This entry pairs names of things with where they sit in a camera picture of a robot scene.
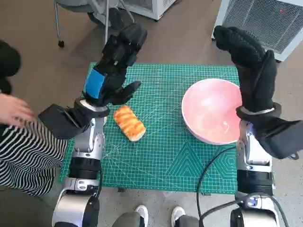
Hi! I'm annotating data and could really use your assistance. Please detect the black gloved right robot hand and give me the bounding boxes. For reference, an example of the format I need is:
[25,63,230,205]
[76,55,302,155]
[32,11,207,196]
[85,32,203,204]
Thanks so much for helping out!
[214,25,278,112]

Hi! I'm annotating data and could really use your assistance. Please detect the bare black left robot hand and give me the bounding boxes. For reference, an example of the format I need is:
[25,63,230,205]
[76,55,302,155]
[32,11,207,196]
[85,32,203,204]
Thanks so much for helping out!
[81,23,148,107]

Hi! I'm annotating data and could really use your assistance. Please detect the oblong toy bread loaf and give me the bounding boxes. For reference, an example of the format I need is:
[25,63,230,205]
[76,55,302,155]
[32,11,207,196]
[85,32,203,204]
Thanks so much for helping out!
[113,105,146,142]

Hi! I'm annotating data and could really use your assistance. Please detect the pink bowl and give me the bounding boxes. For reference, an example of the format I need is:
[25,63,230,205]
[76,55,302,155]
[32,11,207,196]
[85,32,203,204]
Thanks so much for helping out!
[181,79,244,145]

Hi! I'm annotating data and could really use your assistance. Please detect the white ventilated appliance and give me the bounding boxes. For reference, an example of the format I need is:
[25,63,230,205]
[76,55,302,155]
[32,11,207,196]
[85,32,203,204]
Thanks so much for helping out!
[211,0,303,62]

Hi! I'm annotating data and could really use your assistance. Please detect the person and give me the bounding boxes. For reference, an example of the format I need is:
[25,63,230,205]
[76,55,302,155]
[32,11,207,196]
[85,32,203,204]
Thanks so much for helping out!
[86,0,134,33]
[113,205,201,227]
[0,40,69,197]

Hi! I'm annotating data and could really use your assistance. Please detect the grey chair with casters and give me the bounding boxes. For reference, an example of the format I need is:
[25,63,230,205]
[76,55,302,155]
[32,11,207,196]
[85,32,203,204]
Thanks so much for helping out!
[53,0,112,48]

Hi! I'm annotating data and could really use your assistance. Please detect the white cabinet with mesh panel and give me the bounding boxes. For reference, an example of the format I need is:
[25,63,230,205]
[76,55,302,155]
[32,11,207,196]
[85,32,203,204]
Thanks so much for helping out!
[123,0,176,21]

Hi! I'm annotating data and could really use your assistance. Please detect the green cutting mat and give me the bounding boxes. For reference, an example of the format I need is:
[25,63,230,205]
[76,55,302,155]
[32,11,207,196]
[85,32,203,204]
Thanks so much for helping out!
[58,61,241,195]

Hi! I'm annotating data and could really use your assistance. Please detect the person's hand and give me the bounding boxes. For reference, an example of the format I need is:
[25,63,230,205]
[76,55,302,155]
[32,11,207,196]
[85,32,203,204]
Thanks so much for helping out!
[0,93,36,125]

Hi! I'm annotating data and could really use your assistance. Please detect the white shoe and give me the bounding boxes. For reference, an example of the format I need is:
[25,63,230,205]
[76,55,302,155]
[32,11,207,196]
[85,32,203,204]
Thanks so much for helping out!
[135,205,149,225]
[171,206,186,225]

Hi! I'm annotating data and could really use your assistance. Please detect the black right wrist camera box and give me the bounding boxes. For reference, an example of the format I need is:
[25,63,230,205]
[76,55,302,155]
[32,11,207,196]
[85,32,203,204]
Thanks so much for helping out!
[254,118,303,159]

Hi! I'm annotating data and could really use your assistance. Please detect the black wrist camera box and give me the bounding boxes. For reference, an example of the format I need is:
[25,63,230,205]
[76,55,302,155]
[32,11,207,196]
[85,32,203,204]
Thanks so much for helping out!
[37,104,92,140]
[254,118,303,159]

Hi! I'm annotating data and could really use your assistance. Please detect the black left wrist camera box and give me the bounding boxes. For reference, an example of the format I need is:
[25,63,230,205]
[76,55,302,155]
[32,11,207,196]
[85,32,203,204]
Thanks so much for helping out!
[37,104,92,140]

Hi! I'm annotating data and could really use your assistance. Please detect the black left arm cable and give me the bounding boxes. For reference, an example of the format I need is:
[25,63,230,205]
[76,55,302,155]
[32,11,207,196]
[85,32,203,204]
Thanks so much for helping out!
[93,163,104,198]

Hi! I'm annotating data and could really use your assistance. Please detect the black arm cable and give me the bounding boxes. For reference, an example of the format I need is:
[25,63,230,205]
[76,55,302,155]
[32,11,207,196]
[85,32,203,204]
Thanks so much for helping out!
[93,163,104,198]
[196,144,240,227]

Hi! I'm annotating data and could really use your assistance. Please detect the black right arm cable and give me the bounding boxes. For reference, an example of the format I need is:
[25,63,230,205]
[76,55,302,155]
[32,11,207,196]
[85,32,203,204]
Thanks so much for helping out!
[196,144,240,227]

